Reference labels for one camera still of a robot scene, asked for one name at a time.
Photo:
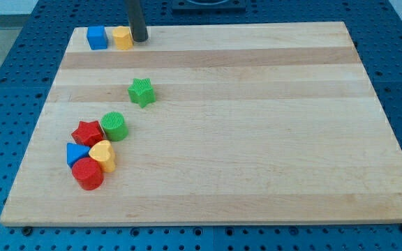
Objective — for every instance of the green star block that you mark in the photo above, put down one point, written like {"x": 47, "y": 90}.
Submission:
{"x": 141, "y": 92}

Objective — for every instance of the red star block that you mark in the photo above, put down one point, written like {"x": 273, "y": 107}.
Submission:
{"x": 88, "y": 133}

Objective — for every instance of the wooden board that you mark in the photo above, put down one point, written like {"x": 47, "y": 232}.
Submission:
{"x": 253, "y": 124}

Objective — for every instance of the green cylinder block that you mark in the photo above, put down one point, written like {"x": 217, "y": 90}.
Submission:
{"x": 114, "y": 126}

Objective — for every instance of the yellow heart block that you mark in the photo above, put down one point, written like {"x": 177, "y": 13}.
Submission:
{"x": 103, "y": 153}

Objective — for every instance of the yellow pentagon block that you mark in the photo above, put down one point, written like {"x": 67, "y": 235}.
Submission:
{"x": 122, "y": 38}

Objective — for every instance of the red cylinder block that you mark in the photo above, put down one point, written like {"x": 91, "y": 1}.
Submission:
{"x": 88, "y": 173}

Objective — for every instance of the blue triangle block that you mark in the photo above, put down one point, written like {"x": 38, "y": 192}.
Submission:
{"x": 74, "y": 152}

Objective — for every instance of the blue cube block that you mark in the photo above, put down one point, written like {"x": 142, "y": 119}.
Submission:
{"x": 97, "y": 37}

